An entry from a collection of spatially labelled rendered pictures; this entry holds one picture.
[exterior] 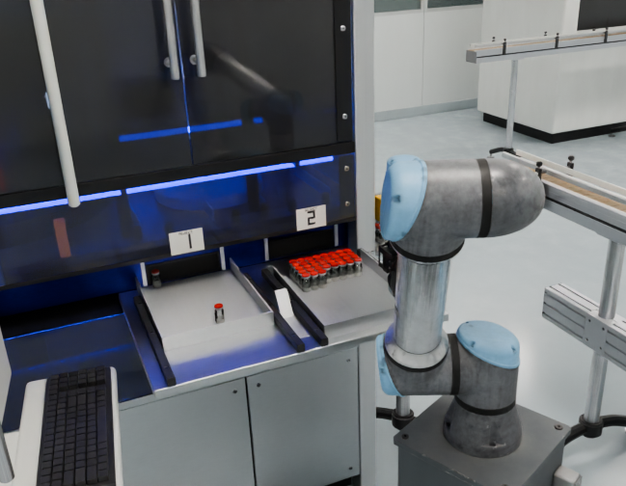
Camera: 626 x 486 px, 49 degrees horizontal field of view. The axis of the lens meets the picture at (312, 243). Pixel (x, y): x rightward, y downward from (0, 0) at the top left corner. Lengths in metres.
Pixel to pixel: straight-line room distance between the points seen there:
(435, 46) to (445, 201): 6.48
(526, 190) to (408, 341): 0.37
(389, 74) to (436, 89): 0.60
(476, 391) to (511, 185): 0.48
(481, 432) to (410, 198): 0.57
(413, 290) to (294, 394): 1.04
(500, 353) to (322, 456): 1.10
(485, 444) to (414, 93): 6.18
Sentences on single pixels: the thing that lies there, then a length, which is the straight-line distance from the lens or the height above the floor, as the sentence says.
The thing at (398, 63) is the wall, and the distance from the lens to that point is 7.23.
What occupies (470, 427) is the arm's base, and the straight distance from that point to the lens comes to 1.39.
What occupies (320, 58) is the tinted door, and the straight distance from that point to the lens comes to 1.78.
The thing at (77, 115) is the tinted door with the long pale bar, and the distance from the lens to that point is 1.66.
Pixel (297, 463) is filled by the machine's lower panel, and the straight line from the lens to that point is 2.26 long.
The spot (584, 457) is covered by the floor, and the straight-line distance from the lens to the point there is 2.72.
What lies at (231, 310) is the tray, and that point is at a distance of 1.71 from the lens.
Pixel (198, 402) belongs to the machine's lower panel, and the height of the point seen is 0.54.
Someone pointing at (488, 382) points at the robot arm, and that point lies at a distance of 1.33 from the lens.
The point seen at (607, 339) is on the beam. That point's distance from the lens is 2.42.
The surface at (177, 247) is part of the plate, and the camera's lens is 1.77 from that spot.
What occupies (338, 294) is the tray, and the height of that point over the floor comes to 0.88.
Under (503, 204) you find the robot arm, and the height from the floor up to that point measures 1.35.
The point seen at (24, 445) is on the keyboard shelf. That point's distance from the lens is 1.54.
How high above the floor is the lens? 1.70
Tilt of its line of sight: 23 degrees down
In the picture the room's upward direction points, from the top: 3 degrees counter-clockwise
